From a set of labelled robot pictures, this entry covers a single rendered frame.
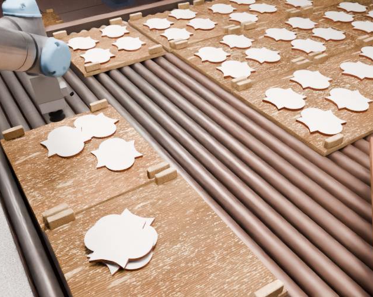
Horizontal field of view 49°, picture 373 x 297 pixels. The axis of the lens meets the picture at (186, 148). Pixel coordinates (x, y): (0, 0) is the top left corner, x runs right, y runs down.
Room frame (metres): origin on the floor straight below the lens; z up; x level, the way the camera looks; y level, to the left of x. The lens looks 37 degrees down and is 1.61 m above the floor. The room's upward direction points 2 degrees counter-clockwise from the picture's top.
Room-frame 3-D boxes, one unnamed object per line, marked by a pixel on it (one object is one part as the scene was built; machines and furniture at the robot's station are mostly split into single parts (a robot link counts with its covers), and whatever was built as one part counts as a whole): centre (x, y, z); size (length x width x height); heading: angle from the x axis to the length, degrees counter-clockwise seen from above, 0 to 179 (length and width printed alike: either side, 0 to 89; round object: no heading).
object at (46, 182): (0.89, 0.29, 0.93); 0.41 x 0.35 x 0.02; 31
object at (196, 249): (0.54, 0.07, 0.93); 0.41 x 0.35 x 0.02; 30
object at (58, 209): (0.66, 0.30, 0.95); 0.06 x 0.02 x 0.03; 121
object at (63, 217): (0.64, 0.29, 0.95); 0.06 x 0.02 x 0.03; 120
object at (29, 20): (0.92, 0.36, 1.29); 0.09 x 0.08 x 0.11; 153
